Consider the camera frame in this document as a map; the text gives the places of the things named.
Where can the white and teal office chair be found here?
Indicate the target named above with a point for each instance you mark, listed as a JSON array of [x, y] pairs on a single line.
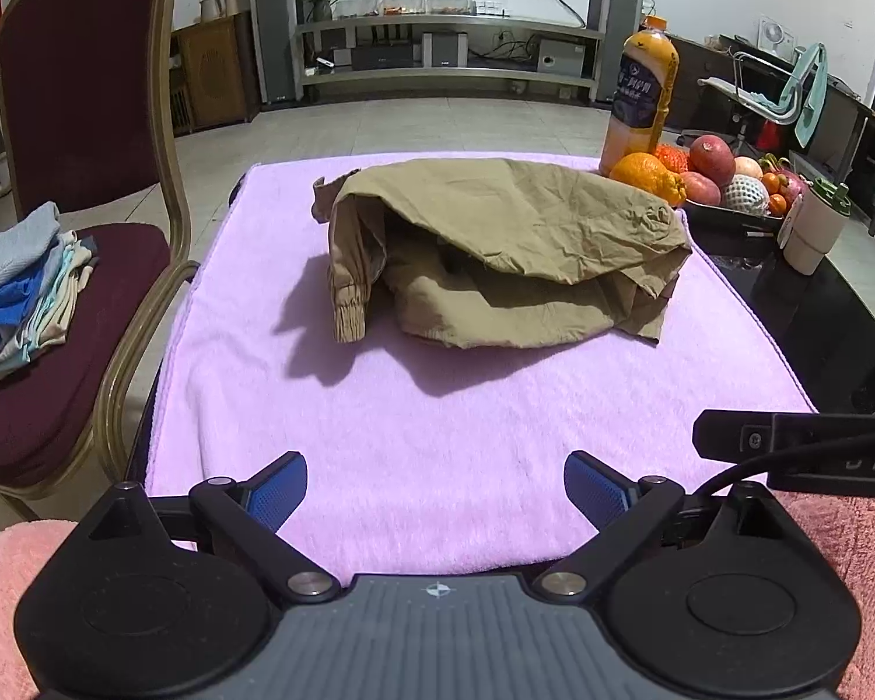
[[780, 95]]

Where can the khaki pants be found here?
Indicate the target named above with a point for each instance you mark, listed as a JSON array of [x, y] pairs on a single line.
[[525, 233]]

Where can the dark low cabinet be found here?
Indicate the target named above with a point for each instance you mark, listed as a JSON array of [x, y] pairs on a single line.
[[860, 138]]

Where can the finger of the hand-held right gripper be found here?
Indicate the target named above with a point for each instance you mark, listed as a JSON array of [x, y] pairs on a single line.
[[733, 437]]

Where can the beige cup with green lid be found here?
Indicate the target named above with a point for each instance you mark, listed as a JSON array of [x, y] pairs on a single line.
[[813, 230]]

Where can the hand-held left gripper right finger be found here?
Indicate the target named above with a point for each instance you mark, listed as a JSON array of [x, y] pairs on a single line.
[[594, 488]]

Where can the white desk fan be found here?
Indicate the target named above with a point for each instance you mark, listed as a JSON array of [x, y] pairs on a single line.
[[775, 34]]

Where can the white net-wrapped fruit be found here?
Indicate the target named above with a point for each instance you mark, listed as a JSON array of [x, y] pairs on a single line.
[[746, 195]]

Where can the wooden cabinet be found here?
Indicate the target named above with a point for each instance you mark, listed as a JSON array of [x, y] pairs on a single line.
[[215, 73]]

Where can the grey television stand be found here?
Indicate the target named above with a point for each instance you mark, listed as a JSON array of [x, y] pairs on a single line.
[[445, 76]]

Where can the tall grey speaker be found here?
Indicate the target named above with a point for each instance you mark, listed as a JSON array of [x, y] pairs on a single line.
[[275, 29], [616, 22]]

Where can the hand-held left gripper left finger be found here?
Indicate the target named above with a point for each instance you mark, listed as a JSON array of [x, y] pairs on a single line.
[[277, 492]]

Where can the small grey centre speaker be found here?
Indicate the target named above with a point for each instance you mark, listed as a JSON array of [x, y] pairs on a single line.
[[445, 49]]

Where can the clear food container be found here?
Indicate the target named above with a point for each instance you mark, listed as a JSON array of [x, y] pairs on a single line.
[[357, 8], [404, 6], [450, 4]]

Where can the grey subwoofer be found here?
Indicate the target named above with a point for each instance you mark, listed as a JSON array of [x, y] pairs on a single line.
[[560, 57]]

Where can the orange juice bottle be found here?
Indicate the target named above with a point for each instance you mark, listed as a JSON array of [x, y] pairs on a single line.
[[638, 95]]

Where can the red apple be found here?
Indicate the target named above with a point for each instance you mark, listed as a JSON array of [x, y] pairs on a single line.
[[712, 159], [702, 189]]

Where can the black media receiver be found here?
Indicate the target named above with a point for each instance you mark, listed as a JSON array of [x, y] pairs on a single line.
[[383, 57]]

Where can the stack of folded clothes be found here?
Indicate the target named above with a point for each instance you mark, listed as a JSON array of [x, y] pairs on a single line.
[[22, 284]]

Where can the white kettle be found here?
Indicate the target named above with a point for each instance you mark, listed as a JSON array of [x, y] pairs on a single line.
[[216, 4]]

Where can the orange net of small fruit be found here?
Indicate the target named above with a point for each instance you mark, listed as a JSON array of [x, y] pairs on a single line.
[[672, 159]]

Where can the small tangerine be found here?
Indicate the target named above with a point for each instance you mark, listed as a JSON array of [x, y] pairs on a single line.
[[776, 204]]

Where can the black fruit tray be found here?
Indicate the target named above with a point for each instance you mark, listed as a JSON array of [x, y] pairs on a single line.
[[729, 220]]

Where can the person's right forearm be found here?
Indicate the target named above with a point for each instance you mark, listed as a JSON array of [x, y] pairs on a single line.
[[860, 561]]

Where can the maroon banquet chair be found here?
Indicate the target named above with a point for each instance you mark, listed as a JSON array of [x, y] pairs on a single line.
[[80, 73]]

